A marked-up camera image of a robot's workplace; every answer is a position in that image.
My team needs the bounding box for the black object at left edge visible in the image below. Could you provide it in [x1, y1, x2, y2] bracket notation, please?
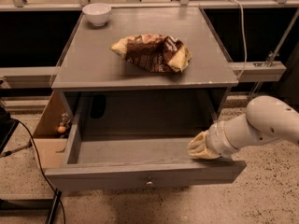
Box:
[0, 107, 19, 154]

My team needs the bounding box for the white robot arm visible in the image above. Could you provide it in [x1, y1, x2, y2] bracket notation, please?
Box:
[187, 96, 299, 160]

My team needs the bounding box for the white ceramic bowl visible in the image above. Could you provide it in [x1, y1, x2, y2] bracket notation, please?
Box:
[82, 3, 112, 26]

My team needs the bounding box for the metal railing frame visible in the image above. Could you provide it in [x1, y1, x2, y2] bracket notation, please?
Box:
[0, 0, 299, 89]

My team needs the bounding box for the white cable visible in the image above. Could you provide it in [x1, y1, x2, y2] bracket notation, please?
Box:
[226, 0, 249, 81]

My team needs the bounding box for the small orange ball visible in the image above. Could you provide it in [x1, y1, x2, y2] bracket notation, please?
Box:
[57, 126, 66, 133]

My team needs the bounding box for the brown yellow chip bag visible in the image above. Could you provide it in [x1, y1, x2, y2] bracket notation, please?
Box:
[110, 34, 192, 73]

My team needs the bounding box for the wooden open box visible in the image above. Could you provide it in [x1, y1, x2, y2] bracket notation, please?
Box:
[33, 92, 73, 170]

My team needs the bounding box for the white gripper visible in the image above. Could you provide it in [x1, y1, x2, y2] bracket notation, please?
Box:
[187, 121, 238, 160]

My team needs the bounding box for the black floor stand bar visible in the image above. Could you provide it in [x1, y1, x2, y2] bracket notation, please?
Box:
[45, 189, 62, 224]

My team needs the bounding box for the grey drawer cabinet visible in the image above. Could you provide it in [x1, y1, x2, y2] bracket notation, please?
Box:
[52, 7, 237, 139]

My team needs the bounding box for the black cable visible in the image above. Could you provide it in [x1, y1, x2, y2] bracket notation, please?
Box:
[13, 119, 67, 224]

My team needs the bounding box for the grey top drawer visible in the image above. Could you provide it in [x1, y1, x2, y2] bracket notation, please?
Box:
[46, 97, 246, 191]

